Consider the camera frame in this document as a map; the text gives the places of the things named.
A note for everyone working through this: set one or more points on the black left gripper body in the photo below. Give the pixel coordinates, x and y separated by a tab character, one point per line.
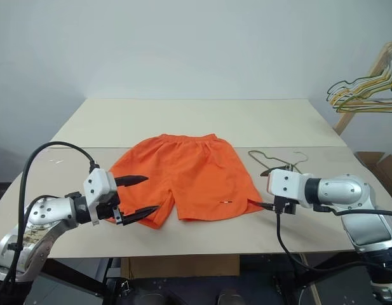
105	208

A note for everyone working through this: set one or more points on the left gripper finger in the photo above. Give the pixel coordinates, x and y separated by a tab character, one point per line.
132	180
141	214

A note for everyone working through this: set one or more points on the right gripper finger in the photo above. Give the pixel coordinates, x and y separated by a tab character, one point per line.
266	205
265	173

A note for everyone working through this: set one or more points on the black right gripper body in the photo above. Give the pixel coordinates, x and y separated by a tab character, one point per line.
283	205

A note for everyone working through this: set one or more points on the orange shorts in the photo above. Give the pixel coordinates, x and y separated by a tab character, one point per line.
189	171

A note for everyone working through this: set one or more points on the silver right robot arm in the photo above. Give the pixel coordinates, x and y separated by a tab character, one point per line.
341	190

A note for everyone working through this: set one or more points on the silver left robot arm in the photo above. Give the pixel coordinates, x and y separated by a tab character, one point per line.
40	219

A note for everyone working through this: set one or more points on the wooden hanger rack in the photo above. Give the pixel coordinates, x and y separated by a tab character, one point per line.
345	122

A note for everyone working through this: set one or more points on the flat brown cardboard sheet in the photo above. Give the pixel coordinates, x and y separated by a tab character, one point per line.
183	267

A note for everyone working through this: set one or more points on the dark rounded shape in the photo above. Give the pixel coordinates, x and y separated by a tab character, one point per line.
230	298

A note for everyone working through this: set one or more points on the open brown cardboard box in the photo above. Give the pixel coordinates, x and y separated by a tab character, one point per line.
386	168

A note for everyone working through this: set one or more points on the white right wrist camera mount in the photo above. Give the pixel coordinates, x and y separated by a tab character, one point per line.
286	184

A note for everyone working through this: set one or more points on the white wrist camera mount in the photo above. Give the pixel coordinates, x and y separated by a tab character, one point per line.
286	184
98	184

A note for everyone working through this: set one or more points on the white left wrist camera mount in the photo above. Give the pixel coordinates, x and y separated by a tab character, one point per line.
98	184

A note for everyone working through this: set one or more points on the black table frame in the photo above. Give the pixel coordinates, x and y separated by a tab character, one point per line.
71	273

